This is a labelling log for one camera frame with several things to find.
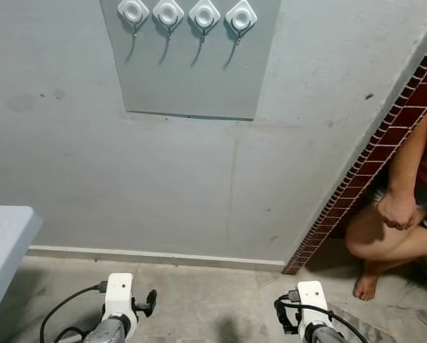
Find person's hand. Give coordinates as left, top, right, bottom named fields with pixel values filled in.
left=376, top=189, right=418, bottom=231

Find pale skirting board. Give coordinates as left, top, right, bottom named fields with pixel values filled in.
left=27, top=245, right=287, bottom=273

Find person's bare foot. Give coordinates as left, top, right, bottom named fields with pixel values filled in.
left=353, top=270, right=381, bottom=301

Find person's bare leg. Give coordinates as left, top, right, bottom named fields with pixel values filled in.
left=344, top=202, right=427, bottom=281

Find white plastic folding table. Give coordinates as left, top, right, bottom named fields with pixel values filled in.
left=0, top=206, right=44, bottom=329

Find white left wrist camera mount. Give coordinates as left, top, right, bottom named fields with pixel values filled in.
left=102, top=272, right=137, bottom=324

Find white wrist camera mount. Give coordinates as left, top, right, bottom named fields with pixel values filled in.
left=297, top=280, right=334, bottom=331
left=102, top=272, right=137, bottom=324

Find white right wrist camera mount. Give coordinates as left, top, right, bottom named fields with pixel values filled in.
left=297, top=280, right=334, bottom=331

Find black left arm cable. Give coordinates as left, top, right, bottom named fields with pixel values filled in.
left=40, top=283, right=108, bottom=343

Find red tiled wall edging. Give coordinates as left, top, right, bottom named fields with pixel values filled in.
left=282, top=34, right=427, bottom=276

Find grey wall hook panel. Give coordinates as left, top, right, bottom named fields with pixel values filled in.
left=100, top=0, right=282, bottom=121

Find white adhesive wall hook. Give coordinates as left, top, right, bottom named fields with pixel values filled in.
left=225, top=0, right=258, bottom=38
left=117, top=0, right=150, bottom=35
left=188, top=0, right=222, bottom=36
left=152, top=0, right=185, bottom=35

